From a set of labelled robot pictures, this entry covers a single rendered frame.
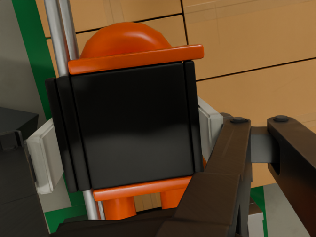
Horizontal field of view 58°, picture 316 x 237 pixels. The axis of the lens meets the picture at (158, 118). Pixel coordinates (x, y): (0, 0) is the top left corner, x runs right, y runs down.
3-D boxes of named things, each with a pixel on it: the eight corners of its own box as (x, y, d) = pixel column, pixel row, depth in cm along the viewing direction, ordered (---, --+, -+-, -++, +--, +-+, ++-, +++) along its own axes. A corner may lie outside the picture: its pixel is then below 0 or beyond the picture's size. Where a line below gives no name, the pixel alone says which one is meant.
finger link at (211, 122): (208, 116, 14) (223, 114, 14) (185, 93, 21) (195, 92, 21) (211, 172, 15) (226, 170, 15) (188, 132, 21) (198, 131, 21)
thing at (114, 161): (197, 155, 22) (215, 185, 17) (102, 169, 22) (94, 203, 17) (187, 44, 20) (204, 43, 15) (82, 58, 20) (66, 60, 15)
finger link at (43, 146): (53, 193, 14) (37, 195, 14) (78, 146, 21) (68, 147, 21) (40, 137, 14) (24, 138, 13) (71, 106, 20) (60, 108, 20)
